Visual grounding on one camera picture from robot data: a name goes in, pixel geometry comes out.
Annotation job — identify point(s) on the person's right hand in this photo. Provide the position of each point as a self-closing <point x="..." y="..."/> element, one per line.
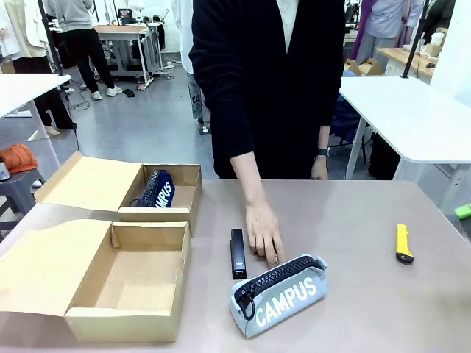
<point x="263" y="228"/>

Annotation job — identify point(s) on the person's left hand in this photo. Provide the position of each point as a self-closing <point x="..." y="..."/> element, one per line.
<point x="318" y="170"/>

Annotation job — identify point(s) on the grey Campus pencil case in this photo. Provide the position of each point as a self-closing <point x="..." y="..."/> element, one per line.
<point x="290" y="294"/>

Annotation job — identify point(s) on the person's left forearm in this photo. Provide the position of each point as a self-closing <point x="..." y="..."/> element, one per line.
<point x="324" y="137"/>

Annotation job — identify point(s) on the person's right forearm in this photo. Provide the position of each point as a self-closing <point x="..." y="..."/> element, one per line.
<point x="247" y="176"/>

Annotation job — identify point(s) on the brown cardboard carrier box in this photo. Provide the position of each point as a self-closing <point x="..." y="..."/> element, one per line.
<point x="362" y="68"/>

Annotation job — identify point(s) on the small open cardboard box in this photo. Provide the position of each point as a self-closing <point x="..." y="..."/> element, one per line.
<point x="88" y="184"/>

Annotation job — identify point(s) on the large open cardboard box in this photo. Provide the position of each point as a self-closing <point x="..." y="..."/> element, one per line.
<point x="44" y="264"/>

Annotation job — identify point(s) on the black wristwatch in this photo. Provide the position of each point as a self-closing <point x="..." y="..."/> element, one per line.
<point x="322" y="152"/>

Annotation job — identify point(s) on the black stapler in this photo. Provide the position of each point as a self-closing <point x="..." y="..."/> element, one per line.
<point x="238" y="250"/>

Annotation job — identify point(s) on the blue chair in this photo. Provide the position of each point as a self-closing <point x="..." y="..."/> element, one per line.
<point x="346" y="117"/>

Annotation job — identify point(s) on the white table with square legs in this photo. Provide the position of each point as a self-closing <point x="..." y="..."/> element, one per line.
<point x="404" y="110"/>

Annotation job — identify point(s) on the navy Campus pencil case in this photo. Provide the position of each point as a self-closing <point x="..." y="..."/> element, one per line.
<point x="162" y="189"/>

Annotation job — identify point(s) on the person in black cardigan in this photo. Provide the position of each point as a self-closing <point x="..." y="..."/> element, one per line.
<point x="265" y="73"/>

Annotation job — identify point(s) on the yellow utility knife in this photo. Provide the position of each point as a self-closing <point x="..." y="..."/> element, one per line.
<point x="403" y="240"/>

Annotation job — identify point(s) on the person in white shirt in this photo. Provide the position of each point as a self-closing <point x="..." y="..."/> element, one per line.
<point x="197" y="99"/>

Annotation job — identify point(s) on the wooden workbench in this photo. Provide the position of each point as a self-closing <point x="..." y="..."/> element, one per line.
<point x="401" y="55"/>

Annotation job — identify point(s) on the green plastic object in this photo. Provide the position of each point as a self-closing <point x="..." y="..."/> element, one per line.
<point x="463" y="211"/>

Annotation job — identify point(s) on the black stand pole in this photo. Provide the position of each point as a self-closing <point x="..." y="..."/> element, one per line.
<point x="416" y="40"/>

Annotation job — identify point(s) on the person in lilac clothes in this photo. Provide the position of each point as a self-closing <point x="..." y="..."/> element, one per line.
<point x="390" y="18"/>

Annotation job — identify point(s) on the white jug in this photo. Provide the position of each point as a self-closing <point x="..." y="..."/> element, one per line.
<point x="437" y="40"/>

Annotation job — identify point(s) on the grey plastic stool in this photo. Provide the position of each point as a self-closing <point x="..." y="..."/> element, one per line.
<point x="20" y="185"/>

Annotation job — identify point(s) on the small monitor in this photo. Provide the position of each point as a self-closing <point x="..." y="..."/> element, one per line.
<point x="125" y="13"/>

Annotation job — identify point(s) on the orange cloth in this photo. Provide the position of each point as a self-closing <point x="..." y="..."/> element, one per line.
<point x="18" y="156"/>

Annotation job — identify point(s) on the person in grey hoodie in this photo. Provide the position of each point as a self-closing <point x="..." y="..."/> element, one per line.
<point x="82" y="40"/>

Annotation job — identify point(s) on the metal cup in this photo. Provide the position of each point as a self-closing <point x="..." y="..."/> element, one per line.
<point x="3" y="171"/>

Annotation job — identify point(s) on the white table with round leg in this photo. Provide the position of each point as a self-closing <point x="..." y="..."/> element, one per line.
<point x="22" y="90"/>

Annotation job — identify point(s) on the black tripod pole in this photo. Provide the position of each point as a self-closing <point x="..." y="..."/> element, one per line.
<point x="51" y="40"/>

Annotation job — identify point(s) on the person in beige coat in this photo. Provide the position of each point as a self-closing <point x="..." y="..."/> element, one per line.
<point x="25" y="29"/>

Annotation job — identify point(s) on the wooden-top desk white frame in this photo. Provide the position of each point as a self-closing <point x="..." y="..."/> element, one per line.
<point x="121" y="31"/>

